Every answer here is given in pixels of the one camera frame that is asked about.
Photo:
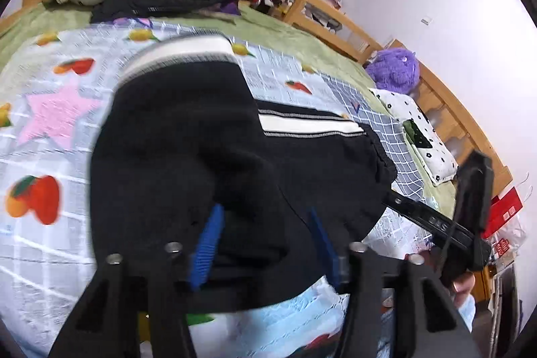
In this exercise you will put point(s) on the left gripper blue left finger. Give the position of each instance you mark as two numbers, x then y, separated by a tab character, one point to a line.
206	249

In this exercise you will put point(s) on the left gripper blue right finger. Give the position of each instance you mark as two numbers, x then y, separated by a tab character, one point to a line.
327	256

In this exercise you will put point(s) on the black pants with white stripes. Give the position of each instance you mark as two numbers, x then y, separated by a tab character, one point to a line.
184	135

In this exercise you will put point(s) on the person right hand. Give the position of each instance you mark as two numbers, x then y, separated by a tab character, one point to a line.
459	289

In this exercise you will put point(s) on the green bed sheet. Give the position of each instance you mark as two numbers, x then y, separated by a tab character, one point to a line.
42	36

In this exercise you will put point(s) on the red shopping bag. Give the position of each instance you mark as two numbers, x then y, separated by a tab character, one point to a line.
502	210

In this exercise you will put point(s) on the white dotted pillow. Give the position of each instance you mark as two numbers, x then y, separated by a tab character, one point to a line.
439	163

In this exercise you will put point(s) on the purple plush toy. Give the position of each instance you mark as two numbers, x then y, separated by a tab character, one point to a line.
395	69

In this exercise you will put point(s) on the fruit print grid blanket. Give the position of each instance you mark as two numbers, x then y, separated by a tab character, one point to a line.
51	130

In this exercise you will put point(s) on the wooden bed frame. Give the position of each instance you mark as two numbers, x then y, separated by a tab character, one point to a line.
455	121

